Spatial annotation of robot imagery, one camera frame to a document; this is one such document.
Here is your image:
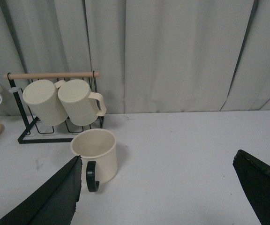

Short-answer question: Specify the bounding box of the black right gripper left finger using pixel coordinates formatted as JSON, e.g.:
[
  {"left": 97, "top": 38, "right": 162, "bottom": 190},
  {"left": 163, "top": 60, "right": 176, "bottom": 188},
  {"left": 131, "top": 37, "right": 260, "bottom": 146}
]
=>
[{"left": 0, "top": 156, "right": 82, "bottom": 225}]

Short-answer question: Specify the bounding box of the cream mug on rack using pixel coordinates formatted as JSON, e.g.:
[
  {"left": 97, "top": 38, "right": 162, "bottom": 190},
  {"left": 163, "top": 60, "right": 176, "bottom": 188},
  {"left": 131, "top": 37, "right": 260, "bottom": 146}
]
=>
[
  {"left": 58, "top": 79, "right": 106, "bottom": 126},
  {"left": 22, "top": 80, "right": 68, "bottom": 126}
]

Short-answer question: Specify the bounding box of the black metal mug rack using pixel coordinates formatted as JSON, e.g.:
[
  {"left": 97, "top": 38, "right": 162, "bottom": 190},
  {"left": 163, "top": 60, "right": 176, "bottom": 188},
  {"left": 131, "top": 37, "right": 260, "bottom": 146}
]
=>
[{"left": 3, "top": 71, "right": 100, "bottom": 144}]

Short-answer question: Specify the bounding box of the grey curtain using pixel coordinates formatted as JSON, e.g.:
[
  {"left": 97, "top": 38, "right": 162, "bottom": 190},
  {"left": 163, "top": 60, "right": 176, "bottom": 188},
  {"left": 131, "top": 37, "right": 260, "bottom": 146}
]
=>
[{"left": 0, "top": 0, "right": 270, "bottom": 115}]

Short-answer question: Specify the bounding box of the cream mug right on rack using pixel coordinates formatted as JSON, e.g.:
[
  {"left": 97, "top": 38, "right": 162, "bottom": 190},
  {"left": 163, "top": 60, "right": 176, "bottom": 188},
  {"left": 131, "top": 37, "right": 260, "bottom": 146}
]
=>
[{"left": 58, "top": 79, "right": 106, "bottom": 126}]

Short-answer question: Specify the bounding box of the cream mug left on rack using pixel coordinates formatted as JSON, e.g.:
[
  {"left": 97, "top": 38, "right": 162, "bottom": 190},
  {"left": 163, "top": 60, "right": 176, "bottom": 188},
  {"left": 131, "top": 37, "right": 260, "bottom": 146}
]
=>
[{"left": 22, "top": 80, "right": 68, "bottom": 126}]

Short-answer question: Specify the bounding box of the cream mug with black handle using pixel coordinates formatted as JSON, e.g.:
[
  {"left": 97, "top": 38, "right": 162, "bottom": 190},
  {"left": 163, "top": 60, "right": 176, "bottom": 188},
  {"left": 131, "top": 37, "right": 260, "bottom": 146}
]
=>
[{"left": 70, "top": 128, "right": 118, "bottom": 193}]

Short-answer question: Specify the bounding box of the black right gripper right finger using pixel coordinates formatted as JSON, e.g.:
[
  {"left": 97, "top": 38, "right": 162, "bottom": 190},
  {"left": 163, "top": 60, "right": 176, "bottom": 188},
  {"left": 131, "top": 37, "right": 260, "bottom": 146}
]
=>
[{"left": 233, "top": 150, "right": 270, "bottom": 225}]

